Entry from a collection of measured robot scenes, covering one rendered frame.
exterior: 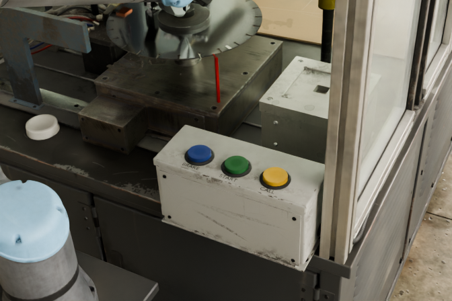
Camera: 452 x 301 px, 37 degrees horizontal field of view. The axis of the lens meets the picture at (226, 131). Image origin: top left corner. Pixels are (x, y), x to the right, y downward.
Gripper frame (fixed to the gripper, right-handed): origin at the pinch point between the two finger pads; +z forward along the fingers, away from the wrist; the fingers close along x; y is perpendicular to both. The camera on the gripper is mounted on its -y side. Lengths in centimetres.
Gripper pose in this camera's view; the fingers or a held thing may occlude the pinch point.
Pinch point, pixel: (184, 11)
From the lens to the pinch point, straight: 140.3
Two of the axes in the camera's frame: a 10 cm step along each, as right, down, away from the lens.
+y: -8.4, -4.4, 3.1
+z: 1.5, 3.6, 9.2
